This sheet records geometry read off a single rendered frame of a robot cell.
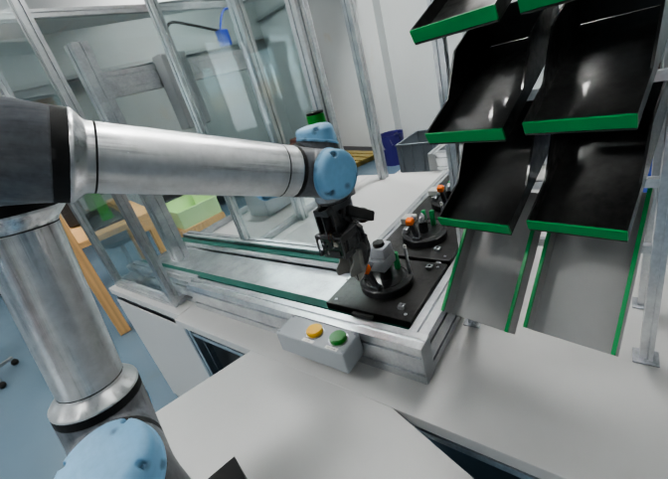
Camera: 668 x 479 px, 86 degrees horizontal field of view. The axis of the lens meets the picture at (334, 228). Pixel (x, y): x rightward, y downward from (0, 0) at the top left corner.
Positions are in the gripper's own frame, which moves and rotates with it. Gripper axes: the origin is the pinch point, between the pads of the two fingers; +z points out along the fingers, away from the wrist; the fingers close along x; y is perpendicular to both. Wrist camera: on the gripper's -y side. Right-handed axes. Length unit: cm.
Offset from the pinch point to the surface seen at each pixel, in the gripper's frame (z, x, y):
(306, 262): 13.9, -37.7, -18.9
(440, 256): 9.6, 9.0, -25.1
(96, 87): -59, -105, -9
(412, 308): 9.6, 10.5, -2.4
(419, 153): 30, -73, -195
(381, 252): -1.0, 1.6, -8.1
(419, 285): 9.6, 8.8, -11.1
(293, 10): -59, -18, -24
